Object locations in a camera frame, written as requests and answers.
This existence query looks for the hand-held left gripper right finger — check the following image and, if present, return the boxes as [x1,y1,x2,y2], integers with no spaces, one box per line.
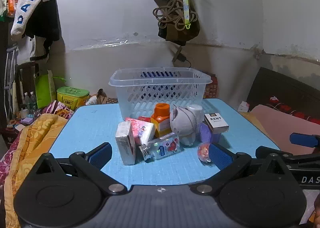
[190,143,288,196]

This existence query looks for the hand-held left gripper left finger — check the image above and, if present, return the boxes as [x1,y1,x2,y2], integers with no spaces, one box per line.
[35,142,128,196]

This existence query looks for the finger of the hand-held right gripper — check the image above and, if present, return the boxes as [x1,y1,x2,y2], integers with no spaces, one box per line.
[255,146,320,169]
[289,132,320,149]

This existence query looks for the red round candy ball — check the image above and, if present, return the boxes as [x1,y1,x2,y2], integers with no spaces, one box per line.
[197,142,213,163]

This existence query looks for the small purple box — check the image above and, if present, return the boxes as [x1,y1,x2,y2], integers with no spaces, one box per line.
[199,120,222,143]

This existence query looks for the white cigarette box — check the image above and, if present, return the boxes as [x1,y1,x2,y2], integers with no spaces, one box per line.
[204,113,229,134]

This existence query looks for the pink tissue pack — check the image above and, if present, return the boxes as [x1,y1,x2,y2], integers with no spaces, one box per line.
[125,117,156,146]

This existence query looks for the white roll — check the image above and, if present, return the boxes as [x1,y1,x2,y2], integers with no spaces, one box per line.
[187,104,204,128]

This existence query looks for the white plush toy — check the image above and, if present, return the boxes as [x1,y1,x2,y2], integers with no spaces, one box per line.
[169,105,203,147]

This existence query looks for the clear bottle with metal cap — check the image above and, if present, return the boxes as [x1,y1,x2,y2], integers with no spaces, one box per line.
[139,132,181,163]

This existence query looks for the orange-capped bottle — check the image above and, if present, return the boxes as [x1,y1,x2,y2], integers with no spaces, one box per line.
[151,103,173,138]

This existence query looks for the clear plastic basket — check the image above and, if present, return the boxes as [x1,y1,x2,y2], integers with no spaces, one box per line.
[108,67,213,121]

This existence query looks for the pink mat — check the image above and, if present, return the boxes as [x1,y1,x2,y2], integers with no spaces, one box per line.
[250,104,320,156]

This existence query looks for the red floral bedsheet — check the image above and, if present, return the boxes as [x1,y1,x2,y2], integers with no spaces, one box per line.
[266,96,320,124]

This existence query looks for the small white tissue pack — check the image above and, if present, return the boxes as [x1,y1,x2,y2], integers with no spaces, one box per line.
[237,101,250,113]

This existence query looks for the brown cardboard box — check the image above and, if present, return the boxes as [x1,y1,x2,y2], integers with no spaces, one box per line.
[96,88,119,105]

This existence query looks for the dark wooden headboard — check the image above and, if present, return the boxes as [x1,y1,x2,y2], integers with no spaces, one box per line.
[246,67,320,126]

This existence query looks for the pink floral blanket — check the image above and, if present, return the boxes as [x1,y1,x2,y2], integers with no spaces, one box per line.
[42,100,75,119]

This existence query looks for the yellow-green box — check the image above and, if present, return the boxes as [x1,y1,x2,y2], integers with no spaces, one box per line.
[56,86,90,111]

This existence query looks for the red patterned box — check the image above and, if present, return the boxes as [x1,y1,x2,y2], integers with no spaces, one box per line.
[203,73,218,99]

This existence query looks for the orange patterned blanket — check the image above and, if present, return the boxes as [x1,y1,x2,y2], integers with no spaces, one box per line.
[4,113,73,228]

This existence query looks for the green paper bag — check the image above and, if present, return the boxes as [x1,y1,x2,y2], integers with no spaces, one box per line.
[34,70,66,109]

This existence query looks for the clear water bottle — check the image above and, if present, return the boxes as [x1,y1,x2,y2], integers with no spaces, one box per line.
[24,92,32,112]
[30,91,38,111]

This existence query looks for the metal crutch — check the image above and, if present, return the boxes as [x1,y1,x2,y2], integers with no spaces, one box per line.
[4,44,18,121]

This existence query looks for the white garment with black trim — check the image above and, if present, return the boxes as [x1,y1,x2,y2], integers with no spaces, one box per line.
[29,35,52,63]

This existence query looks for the olive hanging bag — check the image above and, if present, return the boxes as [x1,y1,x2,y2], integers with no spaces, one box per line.
[157,0,201,45]

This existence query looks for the white jacket with blue letters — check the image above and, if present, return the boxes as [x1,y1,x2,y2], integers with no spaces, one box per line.
[10,0,53,42]

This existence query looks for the orange hanging packets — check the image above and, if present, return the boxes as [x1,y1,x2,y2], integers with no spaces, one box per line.
[7,0,22,17]

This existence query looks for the black charger with cable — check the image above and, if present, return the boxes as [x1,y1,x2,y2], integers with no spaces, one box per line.
[172,46,192,68]

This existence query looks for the coiled brown rope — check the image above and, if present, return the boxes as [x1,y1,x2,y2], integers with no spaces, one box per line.
[152,0,198,30]

